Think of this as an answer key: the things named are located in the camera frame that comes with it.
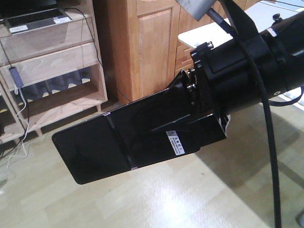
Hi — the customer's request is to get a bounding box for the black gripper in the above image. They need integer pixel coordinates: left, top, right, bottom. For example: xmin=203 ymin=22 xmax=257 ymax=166
xmin=147 ymin=40 xmax=276 ymax=147

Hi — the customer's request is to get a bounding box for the black smartphone with sticker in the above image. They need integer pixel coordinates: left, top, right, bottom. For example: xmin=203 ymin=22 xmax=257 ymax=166
xmin=52 ymin=90 xmax=200 ymax=184

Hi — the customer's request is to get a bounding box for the wooden shelf desk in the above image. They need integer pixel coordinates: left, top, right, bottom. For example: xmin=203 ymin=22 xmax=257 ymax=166
xmin=0 ymin=0 xmax=108 ymax=143

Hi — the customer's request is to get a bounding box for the wooden wardrobe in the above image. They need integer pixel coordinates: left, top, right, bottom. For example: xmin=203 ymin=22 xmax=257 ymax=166
xmin=93 ymin=0 xmax=212 ymax=104

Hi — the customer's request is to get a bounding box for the white table top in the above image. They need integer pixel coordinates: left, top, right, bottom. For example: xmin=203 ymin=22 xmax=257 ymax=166
xmin=178 ymin=0 xmax=304 ymax=48

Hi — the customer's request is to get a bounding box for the grey usb hub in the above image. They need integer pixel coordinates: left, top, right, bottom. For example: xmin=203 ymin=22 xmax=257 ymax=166
xmin=9 ymin=67 xmax=24 ymax=89

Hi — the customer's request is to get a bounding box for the silver laptop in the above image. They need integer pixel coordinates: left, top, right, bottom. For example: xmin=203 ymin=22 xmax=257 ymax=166
xmin=0 ymin=0 xmax=72 ymax=34

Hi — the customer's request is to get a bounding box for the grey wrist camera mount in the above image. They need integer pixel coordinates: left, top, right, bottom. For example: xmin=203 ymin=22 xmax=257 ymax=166
xmin=176 ymin=0 xmax=216 ymax=21

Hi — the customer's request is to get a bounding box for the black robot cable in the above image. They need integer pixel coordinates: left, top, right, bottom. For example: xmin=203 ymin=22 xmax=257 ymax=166
xmin=220 ymin=0 xmax=282 ymax=228

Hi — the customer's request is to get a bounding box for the white laptop cable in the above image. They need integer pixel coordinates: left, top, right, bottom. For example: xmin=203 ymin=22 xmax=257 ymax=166
xmin=0 ymin=87 xmax=29 ymax=195

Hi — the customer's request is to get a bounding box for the black laptop cable left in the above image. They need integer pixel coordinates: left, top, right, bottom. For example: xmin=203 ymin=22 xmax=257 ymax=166
xmin=0 ymin=42 xmax=30 ymax=160

